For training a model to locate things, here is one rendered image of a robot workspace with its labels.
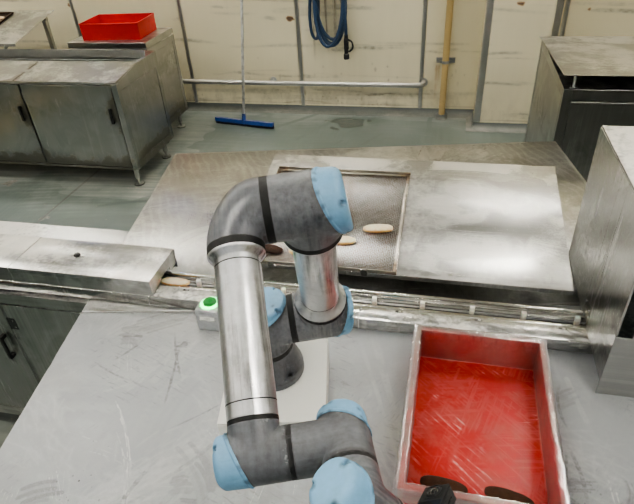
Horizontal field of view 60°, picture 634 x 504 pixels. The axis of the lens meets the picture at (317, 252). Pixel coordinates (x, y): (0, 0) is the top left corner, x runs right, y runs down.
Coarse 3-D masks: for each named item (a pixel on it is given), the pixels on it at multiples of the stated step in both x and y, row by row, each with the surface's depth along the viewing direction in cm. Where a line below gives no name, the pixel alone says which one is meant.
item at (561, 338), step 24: (0, 288) 184; (24, 288) 180; (48, 288) 178; (72, 288) 175; (168, 288) 172; (360, 312) 158; (384, 312) 157; (408, 312) 157; (528, 336) 146; (552, 336) 146; (576, 336) 145
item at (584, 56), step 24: (552, 48) 321; (576, 48) 318; (600, 48) 316; (624, 48) 313; (552, 72) 308; (576, 72) 271; (600, 72) 270; (624, 72) 268; (552, 96) 303; (576, 96) 274; (600, 96) 271; (624, 96) 269; (528, 120) 381; (552, 120) 298; (576, 120) 280; (600, 120) 278; (624, 120) 275; (576, 144) 287; (576, 168) 295
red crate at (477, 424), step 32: (448, 384) 139; (480, 384) 139; (512, 384) 138; (416, 416) 132; (448, 416) 131; (480, 416) 131; (512, 416) 130; (416, 448) 125; (448, 448) 124; (480, 448) 124; (512, 448) 123; (416, 480) 118; (480, 480) 117; (512, 480) 117; (544, 480) 117
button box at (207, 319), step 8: (208, 296) 162; (200, 312) 158; (208, 312) 157; (216, 312) 156; (200, 320) 160; (208, 320) 159; (216, 320) 158; (200, 328) 162; (208, 328) 161; (216, 328) 160
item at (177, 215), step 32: (192, 160) 258; (224, 160) 257; (256, 160) 255; (448, 160) 244; (480, 160) 242; (512, 160) 240; (544, 160) 239; (160, 192) 234; (192, 192) 232; (224, 192) 231; (576, 192) 215; (160, 224) 212; (192, 224) 211; (192, 256) 193; (352, 288) 174; (384, 288) 173; (416, 288) 172; (448, 288) 171; (480, 288) 170
